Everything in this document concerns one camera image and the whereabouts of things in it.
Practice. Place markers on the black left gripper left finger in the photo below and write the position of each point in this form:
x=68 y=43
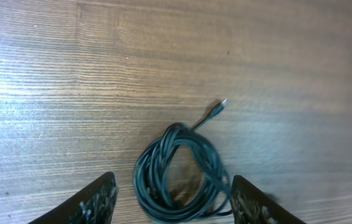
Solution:
x=95 y=203

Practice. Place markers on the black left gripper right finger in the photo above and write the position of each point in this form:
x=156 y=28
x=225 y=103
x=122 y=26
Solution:
x=250 y=205

